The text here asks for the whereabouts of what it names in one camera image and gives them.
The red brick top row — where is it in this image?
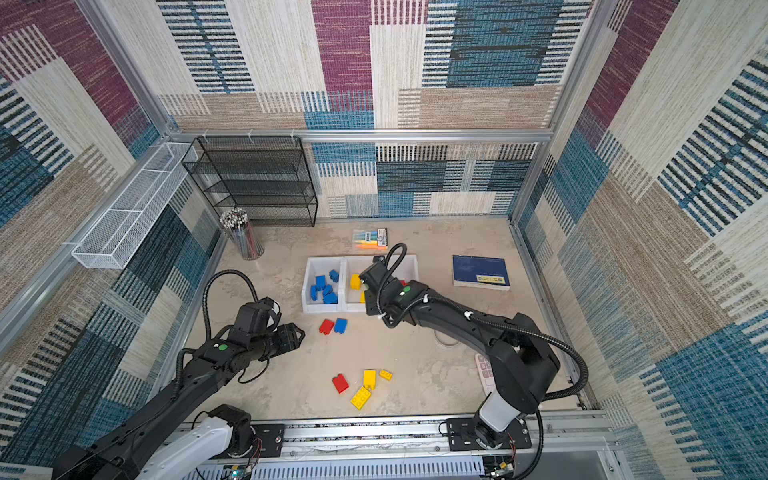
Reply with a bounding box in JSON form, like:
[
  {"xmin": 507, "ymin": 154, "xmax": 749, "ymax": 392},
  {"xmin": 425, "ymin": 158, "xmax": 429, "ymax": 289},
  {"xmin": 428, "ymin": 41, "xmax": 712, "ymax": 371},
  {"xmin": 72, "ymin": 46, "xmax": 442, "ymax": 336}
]
[{"xmin": 319, "ymin": 319, "xmax": 335, "ymax": 335}]

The blue brick top row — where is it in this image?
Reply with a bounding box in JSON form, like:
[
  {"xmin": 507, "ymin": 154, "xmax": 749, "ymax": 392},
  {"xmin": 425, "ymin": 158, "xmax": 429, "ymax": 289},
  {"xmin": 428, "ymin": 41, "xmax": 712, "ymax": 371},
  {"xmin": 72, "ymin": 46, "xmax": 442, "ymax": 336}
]
[{"xmin": 334, "ymin": 318, "xmax": 348, "ymax": 334}]

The red brick bottom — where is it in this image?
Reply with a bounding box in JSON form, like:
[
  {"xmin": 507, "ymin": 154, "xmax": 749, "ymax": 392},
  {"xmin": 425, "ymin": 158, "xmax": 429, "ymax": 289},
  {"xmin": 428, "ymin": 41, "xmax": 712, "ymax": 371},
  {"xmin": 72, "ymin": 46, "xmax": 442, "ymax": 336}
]
[{"xmin": 332, "ymin": 374, "xmax": 349, "ymax": 394}]

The long yellow brick bottom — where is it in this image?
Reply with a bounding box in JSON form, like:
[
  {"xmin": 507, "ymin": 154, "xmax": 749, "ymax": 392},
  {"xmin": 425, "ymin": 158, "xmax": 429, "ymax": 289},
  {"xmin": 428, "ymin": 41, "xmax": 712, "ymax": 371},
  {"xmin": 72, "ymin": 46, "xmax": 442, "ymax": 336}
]
[{"xmin": 350, "ymin": 387, "xmax": 372, "ymax": 410}]

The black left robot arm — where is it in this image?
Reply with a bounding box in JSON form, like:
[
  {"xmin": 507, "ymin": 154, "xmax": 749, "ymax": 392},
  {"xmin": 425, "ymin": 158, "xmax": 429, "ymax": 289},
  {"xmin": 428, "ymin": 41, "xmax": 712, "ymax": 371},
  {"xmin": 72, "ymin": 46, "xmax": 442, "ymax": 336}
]
[{"xmin": 52, "ymin": 293, "xmax": 305, "ymax": 479}]

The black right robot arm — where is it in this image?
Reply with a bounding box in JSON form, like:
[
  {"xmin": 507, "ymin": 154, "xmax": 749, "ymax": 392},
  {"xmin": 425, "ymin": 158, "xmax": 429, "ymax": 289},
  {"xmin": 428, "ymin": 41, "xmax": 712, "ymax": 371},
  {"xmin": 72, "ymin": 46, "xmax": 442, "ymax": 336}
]
[{"xmin": 359, "ymin": 243, "xmax": 589, "ymax": 449}]

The white middle bin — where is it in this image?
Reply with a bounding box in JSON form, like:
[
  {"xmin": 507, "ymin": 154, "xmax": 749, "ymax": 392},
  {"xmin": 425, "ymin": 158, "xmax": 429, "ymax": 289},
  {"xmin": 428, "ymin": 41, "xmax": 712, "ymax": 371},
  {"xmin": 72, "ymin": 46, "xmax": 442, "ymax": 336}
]
[{"xmin": 341, "ymin": 256, "xmax": 374, "ymax": 313}]

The highlighter marker pack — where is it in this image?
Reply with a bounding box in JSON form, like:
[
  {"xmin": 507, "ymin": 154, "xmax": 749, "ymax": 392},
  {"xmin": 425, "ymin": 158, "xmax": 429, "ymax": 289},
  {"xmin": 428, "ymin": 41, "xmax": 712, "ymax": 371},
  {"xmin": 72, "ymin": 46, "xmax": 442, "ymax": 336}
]
[{"xmin": 352, "ymin": 228, "xmax": 389, "ymax": 250}]

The white left bin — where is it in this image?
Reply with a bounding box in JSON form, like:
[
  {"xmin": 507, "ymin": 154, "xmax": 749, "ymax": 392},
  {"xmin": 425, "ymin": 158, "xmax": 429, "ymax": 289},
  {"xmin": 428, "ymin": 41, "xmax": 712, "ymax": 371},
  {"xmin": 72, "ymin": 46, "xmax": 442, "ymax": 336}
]
[{"xmin": 301, "ymin": 257, "xmax": 346, "ymax": 314}]

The tape roll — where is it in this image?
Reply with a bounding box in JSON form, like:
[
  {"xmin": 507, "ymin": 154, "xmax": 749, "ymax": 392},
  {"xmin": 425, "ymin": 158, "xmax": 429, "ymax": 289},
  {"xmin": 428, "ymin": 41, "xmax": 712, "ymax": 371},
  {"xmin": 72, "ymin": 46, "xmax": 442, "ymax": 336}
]
[{"xmin": 434, "ymin": 332, "xmax": 459, "ymax": 350}]

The blue notebook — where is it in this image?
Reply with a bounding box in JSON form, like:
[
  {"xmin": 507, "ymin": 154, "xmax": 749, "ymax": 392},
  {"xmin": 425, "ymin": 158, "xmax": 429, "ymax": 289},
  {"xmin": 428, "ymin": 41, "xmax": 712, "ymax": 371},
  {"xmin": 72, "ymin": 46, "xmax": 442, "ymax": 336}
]
[{"xmin": 452, "ymin": 255, "xmax": 510, "ymax": 291}]

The pencil cup with pencils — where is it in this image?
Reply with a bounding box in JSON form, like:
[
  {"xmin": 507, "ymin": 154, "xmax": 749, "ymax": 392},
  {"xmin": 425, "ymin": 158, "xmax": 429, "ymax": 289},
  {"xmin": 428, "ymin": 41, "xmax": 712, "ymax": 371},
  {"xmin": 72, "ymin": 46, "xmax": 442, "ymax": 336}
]
[{"xmin": 220, "ymin": 208, "xmax": 264, "ymax": 260}]

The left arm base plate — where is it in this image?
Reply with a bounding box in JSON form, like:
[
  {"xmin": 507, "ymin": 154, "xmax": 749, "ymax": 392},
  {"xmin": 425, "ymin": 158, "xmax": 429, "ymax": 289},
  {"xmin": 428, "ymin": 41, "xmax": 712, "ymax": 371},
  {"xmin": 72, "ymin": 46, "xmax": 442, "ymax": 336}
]
[{"xmin": 226, "ymin": 423, "xmax": 286, "ymax": 461}]

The black wire shelf rack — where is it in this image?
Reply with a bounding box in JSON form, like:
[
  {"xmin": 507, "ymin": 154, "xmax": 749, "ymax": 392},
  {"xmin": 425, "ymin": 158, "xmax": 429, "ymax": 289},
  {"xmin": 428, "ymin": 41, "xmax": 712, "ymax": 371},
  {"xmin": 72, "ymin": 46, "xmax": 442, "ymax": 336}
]
[{"xmin": 182, "ymin": 136, "xmax": 319, "ymax": 227}]

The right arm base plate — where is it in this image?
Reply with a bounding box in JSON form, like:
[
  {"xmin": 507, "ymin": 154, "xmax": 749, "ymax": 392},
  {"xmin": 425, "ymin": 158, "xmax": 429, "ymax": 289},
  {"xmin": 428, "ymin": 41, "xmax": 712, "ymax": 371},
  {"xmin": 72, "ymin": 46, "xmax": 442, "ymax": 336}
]
[{"xmin": 439, "ymin": 417, "xmax": 532, "ymax": 451}]

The white mesh wall basket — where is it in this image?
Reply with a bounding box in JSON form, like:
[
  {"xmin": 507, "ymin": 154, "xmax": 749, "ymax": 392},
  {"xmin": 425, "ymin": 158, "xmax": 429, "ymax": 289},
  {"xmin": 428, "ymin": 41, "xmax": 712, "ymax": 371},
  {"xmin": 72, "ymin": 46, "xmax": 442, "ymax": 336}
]
[{"xmin": 72, "ymin": 142, "xmax": 189, "ymax": 270}]

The aluminium front rail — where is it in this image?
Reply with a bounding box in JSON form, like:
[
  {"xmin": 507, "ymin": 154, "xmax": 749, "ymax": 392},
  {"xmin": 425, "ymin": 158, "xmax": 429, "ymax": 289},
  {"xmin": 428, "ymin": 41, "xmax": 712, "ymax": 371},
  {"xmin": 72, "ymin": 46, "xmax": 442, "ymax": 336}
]
[{"xmin": 163, "ymin": 411, "xmax": 633, "ymax": 479}]

